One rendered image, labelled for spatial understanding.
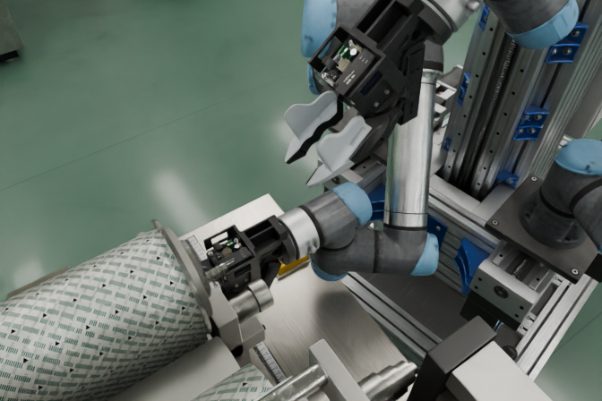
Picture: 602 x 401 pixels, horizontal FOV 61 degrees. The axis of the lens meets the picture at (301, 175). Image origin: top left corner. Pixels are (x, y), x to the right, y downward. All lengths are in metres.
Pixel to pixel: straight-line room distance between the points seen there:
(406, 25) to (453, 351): 0.30
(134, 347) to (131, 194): 1.90
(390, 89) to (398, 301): 1.34
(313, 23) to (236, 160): 1.68
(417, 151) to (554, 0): 0.36
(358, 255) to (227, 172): 1.62
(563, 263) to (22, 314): 1.04
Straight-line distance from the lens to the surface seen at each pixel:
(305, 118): 0.56
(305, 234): 0.78
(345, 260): 0.89
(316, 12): 0.88
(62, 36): 3.65
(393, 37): 0.51
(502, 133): 1.31
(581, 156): 1.16
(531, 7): 0.61
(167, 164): 2.54
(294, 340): 0.96
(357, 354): 0.95
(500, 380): 0.38
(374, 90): 0.51
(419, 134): 0.88
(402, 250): 0.89
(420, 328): 1.76
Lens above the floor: 1.77
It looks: 47 degrees down
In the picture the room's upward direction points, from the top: straight up
